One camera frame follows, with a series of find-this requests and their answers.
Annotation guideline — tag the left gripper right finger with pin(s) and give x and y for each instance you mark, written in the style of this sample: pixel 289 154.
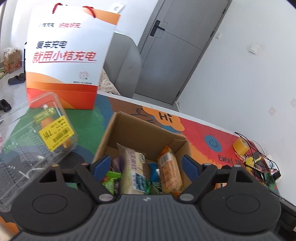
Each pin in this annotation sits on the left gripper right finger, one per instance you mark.
pixel 229 199

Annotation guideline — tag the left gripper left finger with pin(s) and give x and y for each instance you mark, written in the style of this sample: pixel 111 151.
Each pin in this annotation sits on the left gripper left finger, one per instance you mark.
pixel 60 200

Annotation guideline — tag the green snack packet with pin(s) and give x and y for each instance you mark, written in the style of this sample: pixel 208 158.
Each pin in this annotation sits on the green snack packet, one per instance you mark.
pixel 111 182

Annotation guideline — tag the purple snack packet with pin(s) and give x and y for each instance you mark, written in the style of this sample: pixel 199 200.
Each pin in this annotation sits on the purple snack packet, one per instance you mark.
pixel 118 164

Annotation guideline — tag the orange cake snack packet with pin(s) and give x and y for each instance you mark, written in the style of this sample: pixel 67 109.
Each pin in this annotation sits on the orange cake snack packet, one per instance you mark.
pixel 170 176

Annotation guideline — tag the long white bread packet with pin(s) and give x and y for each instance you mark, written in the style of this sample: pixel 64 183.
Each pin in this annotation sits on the long white bread packet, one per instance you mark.
pixel 133 180

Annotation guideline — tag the blue snack packet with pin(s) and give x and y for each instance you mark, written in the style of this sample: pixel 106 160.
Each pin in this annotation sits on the blue snack packet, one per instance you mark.
pixel 155 176

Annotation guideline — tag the yellow plastic toy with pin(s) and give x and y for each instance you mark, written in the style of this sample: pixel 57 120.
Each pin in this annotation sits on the yellow plastic toy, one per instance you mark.
pixel 251 161

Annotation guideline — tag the yellow tape roll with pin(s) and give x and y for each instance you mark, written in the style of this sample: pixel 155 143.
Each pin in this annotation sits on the yellow tape roll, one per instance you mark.
pixel 240 146

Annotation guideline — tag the colourful cartoon table mat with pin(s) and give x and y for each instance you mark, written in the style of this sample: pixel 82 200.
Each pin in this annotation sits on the colourful cartoon table mat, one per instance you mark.
pixel 152 216

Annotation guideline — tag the clear plastic clamshell container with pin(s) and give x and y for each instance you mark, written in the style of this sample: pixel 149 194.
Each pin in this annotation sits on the clear plastic clamshell container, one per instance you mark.
pixel 34 136

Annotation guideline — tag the brown cardboard box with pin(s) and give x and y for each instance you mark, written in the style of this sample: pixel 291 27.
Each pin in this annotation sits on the brown cardboard box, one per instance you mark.
pixel 143 137

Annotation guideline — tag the dotted cushion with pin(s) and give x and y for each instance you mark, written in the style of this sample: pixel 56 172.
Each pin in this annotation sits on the dotted cushion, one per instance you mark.
pixel 105 85

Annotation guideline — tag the dark slippers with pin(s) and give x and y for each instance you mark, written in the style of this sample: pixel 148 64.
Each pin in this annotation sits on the dark slippers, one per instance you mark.
pixel 18 79

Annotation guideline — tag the grey chair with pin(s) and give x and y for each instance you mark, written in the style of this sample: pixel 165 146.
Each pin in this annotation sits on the grey chair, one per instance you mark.
pixel 123 64

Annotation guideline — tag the small cardboard box on floor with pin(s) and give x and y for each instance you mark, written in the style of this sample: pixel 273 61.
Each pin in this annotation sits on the small cardboard box on floor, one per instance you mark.
pixel 12 59

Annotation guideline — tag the white orange paper bag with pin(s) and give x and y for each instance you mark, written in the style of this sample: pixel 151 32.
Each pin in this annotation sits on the white orange paper bag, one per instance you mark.
pixel 65 53

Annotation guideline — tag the grey door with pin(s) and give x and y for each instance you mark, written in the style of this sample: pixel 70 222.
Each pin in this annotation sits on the grey door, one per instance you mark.
pixel 170 56

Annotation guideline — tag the white light switch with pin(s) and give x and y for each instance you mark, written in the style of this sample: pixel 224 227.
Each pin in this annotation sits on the white light switch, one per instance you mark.
pixel 253 48

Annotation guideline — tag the black door handle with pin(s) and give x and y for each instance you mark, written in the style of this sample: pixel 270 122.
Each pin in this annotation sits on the black door handle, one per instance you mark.
pixel 155 27

